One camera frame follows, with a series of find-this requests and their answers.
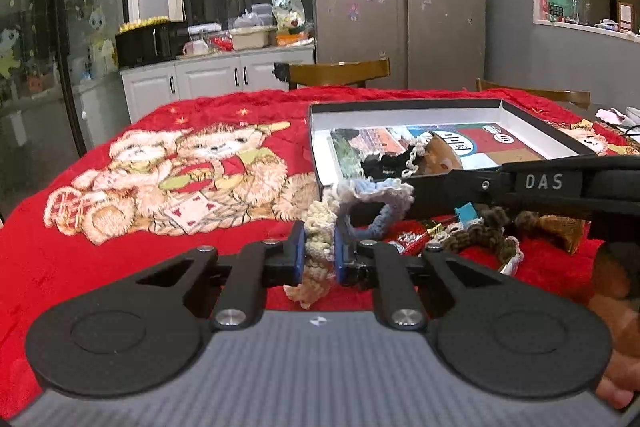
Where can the wooden chair with dark cloth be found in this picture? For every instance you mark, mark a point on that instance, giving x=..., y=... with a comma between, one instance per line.
x=340, y=72

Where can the shiny candy wrappers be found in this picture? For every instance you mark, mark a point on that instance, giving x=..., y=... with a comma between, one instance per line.
x=415, y=239

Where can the white cloth item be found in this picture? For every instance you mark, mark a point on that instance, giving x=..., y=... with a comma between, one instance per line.
x=612, y=116

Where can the beige plastic basin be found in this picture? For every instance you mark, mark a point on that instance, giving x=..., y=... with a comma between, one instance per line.
x=249, y=39

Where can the brown crocheted scrunchie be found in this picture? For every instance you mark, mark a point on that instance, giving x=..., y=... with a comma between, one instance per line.
x=480, y=238

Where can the white kitchen cabinet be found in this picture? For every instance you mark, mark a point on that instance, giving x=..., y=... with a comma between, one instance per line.
x=210, y=77

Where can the black microwave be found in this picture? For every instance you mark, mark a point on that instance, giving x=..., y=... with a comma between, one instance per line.
x=150, y=43

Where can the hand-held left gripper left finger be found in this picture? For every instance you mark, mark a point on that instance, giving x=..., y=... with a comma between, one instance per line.
x=298, y=257

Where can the printed plastic bag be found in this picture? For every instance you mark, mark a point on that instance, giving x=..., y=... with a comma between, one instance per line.
x=289, y=9

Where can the white cup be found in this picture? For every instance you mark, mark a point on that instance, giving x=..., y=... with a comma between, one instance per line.
x=194, y=49

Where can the cream crocheted scrunchie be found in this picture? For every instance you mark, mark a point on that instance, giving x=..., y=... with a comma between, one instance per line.
x=318, y=252

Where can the printed card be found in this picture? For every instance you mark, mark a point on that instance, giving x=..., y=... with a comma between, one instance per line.
x=500, y=147

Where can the black scrunchie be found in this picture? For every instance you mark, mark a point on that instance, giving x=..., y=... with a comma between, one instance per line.
x=385, y=164

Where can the person's right hand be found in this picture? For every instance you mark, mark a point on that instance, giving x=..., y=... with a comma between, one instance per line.
x=611, y=287

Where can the glass sliding door with stickers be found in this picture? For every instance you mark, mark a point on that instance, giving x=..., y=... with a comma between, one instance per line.
x=60, y=32

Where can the blue crocheted scrunchie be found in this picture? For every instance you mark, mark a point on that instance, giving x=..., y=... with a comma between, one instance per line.
x=396, y=201

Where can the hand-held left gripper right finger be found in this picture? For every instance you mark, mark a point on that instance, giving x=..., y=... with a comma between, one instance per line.
x=342, y=259

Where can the black box with white inside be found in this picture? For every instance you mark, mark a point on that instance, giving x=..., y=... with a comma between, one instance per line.
x=540, y=127

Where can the red printed blanket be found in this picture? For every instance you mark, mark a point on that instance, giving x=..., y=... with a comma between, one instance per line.
x=125, y=147

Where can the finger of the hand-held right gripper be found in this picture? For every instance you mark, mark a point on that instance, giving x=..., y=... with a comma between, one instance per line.
x=450, y=193

